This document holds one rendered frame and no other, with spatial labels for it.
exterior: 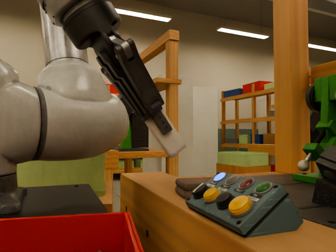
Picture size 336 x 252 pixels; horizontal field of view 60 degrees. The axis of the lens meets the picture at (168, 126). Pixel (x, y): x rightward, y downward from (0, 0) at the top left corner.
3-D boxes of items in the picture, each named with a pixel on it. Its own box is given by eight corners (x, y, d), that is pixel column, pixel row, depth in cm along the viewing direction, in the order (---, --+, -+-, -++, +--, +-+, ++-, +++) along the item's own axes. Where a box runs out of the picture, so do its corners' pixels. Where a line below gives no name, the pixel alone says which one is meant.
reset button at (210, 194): (211, 204, 41) (207, 198, 40) (203, 201, 43) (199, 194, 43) (223, 193, 41) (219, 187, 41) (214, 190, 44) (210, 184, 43)
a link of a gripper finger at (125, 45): (109, 29, 40) (115, 13, 35) (130, 62, 41) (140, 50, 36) (94, 38, 39) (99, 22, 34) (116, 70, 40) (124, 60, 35)
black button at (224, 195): (224, 210, 37) (220, 203, 37) (215, 206, 40) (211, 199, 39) (237, 198, 38) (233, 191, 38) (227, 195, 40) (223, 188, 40)
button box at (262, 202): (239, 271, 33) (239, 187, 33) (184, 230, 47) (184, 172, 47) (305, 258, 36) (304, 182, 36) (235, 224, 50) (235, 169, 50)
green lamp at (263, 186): (263, 196, 36) (263, 184, 36) (252, 192, 38) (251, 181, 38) (275, 194, 36) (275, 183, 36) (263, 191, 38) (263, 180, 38)
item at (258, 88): (296, 192, 532) (294, 69, 540) (219, 175, 758) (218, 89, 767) (317, 189, 554) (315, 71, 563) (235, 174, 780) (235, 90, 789)
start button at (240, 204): (240, 219, 34) (235, 211, 34) (227, 213, 37) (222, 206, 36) (257, 203, 35) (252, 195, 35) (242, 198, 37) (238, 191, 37)
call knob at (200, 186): (199, 200, 44) (195, 193, 44) (192, 196, 46) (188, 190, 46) (212, 189, 45) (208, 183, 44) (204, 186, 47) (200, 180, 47)
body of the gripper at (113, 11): (60, 34, 43) (97, 88, 44) (60, 11, 35) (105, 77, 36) (102, 11, 45) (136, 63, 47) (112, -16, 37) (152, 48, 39)
